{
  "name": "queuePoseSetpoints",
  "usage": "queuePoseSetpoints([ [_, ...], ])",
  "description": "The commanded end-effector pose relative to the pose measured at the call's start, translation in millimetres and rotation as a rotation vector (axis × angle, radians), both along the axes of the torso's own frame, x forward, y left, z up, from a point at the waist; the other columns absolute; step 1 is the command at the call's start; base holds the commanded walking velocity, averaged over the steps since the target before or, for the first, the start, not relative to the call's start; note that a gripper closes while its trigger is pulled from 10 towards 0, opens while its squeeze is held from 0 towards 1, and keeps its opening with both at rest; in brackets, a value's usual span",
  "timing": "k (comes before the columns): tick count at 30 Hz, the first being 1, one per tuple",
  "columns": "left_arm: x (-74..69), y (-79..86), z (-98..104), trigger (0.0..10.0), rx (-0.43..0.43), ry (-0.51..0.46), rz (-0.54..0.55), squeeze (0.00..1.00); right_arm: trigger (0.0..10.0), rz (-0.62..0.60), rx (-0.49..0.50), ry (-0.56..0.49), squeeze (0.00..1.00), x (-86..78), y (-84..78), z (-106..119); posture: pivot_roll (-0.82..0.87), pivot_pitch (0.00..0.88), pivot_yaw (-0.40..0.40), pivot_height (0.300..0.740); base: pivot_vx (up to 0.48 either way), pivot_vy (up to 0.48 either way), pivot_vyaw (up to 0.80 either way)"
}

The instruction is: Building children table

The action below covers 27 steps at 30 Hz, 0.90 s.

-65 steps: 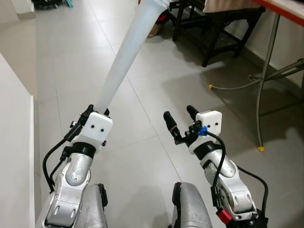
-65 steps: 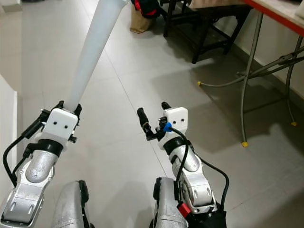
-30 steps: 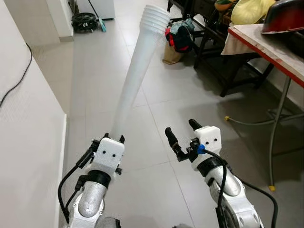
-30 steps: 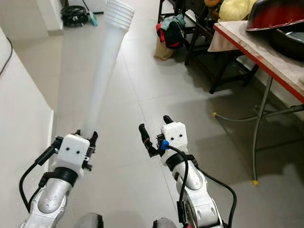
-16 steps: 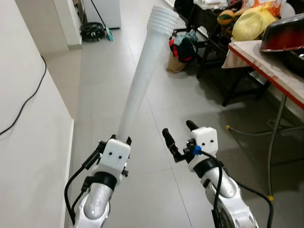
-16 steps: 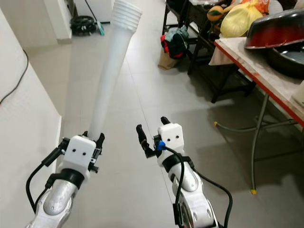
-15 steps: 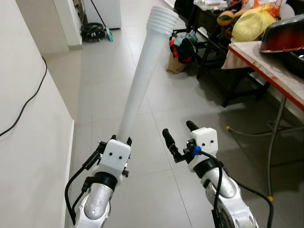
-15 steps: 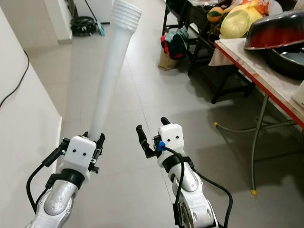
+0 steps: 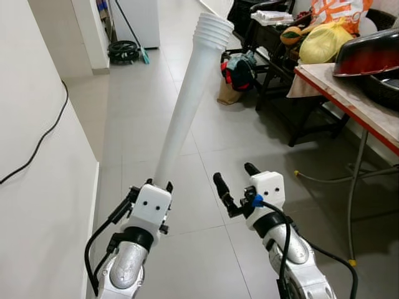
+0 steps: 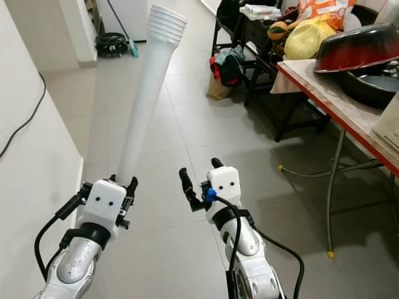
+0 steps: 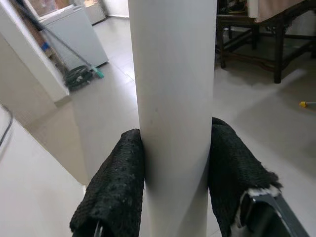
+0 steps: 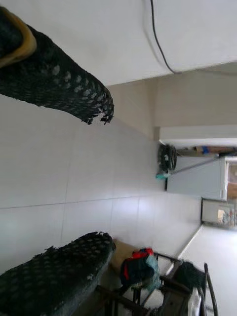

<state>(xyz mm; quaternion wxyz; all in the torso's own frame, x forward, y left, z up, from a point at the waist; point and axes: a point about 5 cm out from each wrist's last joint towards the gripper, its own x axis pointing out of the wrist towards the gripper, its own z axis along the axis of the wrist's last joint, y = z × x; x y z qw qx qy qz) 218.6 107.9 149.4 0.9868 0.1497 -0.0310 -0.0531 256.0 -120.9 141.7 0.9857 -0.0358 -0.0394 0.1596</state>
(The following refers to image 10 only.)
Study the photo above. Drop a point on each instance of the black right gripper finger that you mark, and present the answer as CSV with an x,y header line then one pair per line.
x,y
189,190
218,163

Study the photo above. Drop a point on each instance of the red black enamel basin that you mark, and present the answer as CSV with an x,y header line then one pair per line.
x,y
355,50

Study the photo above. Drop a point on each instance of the yellow plastic bag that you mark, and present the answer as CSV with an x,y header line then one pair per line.
x,y
308,38

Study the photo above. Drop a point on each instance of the black round floor object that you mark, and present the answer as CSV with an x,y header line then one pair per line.
x,y
112,45

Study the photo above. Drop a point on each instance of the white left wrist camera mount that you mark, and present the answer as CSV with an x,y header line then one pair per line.
x,y
107,205

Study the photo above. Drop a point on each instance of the white flat packet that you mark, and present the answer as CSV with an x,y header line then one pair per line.
x,y
260,11

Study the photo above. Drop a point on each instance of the brown paper bag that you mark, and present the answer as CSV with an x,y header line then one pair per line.
x,y
216,90

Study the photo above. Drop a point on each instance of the patterned beige cloth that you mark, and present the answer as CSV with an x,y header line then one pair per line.
x,y
324,93

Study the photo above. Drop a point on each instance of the white fridge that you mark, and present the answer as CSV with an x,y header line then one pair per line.
x,y
131,11

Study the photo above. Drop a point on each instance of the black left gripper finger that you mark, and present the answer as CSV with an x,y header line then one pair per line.
x,y
111,178
132,185

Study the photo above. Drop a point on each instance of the black wok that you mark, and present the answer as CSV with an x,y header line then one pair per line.
x,y
371,87

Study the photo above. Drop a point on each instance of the grey table frame yellow feet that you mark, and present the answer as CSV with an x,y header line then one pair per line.
x,y
336,187

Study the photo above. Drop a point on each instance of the black metal rack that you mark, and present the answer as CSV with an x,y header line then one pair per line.
x,y
255,75

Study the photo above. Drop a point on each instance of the broom with green head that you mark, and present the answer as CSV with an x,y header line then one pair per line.
x,y
133,48

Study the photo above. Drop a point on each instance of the orange white plastic bag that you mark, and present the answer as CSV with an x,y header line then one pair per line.
x,y
324,9

